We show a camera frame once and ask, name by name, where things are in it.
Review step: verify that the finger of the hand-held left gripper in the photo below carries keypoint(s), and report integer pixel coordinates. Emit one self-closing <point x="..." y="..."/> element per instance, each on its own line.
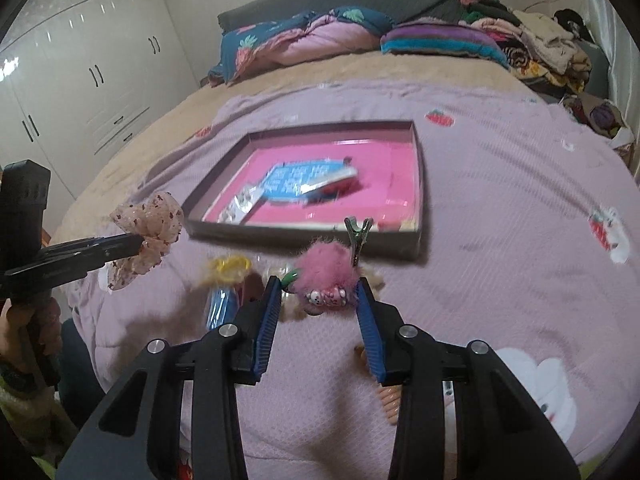
<point x="75" y="269"/>
<point x="110" y="247"/>

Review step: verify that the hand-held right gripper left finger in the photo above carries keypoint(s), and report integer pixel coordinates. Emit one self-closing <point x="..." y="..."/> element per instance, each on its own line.
<point x="267" y="325"/>

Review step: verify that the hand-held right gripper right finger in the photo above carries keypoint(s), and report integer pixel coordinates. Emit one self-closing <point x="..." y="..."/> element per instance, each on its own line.
<point x="372" y="330"/>

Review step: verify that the beige lace scrunchie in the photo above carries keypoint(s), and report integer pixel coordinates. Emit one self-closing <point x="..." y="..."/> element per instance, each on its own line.
<point x="155" y="220"/>

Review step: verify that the pink fluffy hair clip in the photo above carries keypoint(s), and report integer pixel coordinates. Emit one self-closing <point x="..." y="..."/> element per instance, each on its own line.
<point x="320" y="265"/>

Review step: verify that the shallow pink box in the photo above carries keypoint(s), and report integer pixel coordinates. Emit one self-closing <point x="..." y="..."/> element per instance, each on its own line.
<point x="395" y="170"/>

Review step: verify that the person's left forearm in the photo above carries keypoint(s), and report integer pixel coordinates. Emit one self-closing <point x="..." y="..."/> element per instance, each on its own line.
<point x="22" y="415"/>

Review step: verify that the clear plastic jewelry packet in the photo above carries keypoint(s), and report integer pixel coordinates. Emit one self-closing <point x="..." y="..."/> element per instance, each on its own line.
<point x="240" y="205"/>

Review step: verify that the person's left hand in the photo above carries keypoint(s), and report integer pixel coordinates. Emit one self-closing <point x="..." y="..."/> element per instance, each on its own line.
<point x="49" y="330"/>

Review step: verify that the blue printed card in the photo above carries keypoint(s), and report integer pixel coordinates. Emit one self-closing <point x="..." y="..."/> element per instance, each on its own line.
<point x="287" y="180"/>

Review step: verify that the beige bed sheet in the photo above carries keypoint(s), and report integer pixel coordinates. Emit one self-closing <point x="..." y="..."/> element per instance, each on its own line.
<point x="165" y="110"/>

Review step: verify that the white wardrobe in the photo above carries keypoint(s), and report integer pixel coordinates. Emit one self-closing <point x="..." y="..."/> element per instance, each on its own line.
<point x="100" y="60"/>

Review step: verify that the folded floral quilt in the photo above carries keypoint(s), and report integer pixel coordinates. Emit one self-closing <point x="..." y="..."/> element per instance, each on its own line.
<point x="300" y="40"/>

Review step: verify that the striped pillow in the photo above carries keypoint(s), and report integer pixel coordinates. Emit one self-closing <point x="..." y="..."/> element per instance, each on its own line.
<point x="440" y="42"/>

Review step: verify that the pile of clothes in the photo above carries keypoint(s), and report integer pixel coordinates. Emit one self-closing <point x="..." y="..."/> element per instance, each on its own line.
<point x="540" y="45"/>

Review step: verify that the white curtain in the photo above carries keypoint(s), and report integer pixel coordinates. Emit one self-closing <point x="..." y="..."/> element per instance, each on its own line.
<point x="615" y="60"/>

